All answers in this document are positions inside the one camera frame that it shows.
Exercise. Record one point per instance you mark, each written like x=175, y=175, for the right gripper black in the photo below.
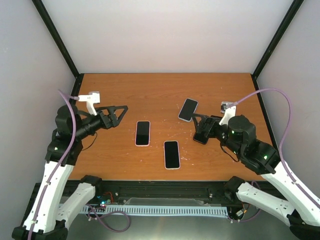
x=212, y=120

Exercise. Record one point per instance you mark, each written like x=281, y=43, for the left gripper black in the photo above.
x=114, y=121

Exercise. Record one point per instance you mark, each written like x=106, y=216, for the light blue phone case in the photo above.
x=188, y=110

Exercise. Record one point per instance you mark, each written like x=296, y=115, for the pink phone case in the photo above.
x=142, y=133

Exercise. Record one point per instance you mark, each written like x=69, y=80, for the phone with teal edge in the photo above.
x=172, y=155

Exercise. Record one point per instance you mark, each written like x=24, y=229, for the white phone case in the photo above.
x=172, y=155

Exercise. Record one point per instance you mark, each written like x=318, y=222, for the black phone case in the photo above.
x=201, y=138

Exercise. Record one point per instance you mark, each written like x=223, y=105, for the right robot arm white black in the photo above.
x=300, y=210

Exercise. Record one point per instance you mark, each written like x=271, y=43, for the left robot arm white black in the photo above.
x=48, y=219

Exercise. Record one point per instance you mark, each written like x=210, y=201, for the small circuit board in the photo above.
x=105, y=199

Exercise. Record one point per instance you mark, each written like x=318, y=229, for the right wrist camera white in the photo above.
x=228, y=109

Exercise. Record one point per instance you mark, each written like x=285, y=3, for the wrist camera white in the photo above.
x=91, y=98
x=228, y=109

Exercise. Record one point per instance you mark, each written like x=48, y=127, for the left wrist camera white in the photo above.
x=91, y=98

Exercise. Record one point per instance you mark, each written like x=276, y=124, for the black aluminium frame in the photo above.
x=73, y=100

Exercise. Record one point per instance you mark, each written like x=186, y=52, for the light blue cable duct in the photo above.
x=155, y=211

